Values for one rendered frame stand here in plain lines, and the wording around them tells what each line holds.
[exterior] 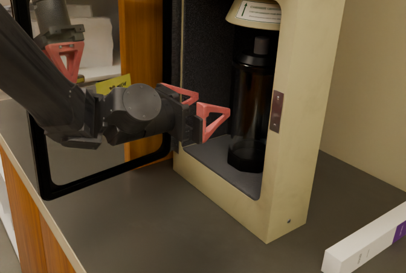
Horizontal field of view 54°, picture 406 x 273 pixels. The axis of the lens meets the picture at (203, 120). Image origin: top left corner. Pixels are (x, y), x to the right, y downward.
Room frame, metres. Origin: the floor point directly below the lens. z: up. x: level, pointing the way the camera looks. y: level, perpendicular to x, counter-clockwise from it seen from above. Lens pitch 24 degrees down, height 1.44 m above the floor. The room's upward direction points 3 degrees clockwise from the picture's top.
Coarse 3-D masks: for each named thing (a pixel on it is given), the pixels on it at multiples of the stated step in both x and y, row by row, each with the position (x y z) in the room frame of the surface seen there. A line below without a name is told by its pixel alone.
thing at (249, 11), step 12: (240, 0) 0.73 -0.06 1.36; (252, 0) 0.71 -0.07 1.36; (264, 0) 0.70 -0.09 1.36; (228, 12) 0.76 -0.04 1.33; (240, 12) 0.71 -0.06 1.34; (252, 12) 0.70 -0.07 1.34; (264, 12) 0.69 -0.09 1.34; (276, 12) 0.68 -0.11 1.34; (240, 24) 0.70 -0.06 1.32; (252, 24) 0.69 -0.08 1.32; (264, 24) 0.68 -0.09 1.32; (276, 24) 0.68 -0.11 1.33
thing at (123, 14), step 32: (32, 0) 0.63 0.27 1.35; (64, 0) 0.67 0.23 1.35; (96, 0) 0.71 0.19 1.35; (128, 0) 0.75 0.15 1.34; (160, 0) 0.80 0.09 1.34; (64, 32) 0.66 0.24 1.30; (96, 32) 0.71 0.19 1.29; (128, 32) 0.75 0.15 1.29; (160, 32) 0.80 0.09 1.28; (64, 64) 0.66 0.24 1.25; (96, 64) 0.70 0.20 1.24; (128, 64) 0.75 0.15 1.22; (160, 64) 0.80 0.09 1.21; (64, 160) 0.65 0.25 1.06; (96, 160) 0.69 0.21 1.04; (128, 160) 0.74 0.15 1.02
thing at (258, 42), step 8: (256, 40) 0.76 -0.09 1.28; (264, 40) 0.75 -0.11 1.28; (256, 48) 0.75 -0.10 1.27; (264, 48) 0.75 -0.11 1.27; (240, 56) 0.75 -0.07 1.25; (248, 56) 0.74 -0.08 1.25; (256, 56) 0.73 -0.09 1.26; (264, 56) 0.74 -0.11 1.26; (272, 56) 0.74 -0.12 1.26; (248, 64) 0.73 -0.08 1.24; (256, 64) 0.72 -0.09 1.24; (264, 64) 0.72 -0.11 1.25; (272, 64) 0.72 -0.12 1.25
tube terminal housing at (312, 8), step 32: (288, 0) 0.60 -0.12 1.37; (320, 0) 0.62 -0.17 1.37; (288, 32) 0.60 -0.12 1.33; (320, 32) 0.63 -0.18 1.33; (288, 64) 0.59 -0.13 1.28; (320, 64) 0.63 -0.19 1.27; (288, 96) 0.59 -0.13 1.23; (320, 96) 0.64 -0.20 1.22; (288, 128) 0.60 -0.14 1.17; (320, 128) 0.65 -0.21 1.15; (192, 160) 0.78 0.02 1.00; (288, 160) 0.61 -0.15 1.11; (224, 192) 0.69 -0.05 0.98; (288, 192) 0.61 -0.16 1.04; (256, 224) 0.61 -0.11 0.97; (288, 224) 0.62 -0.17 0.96
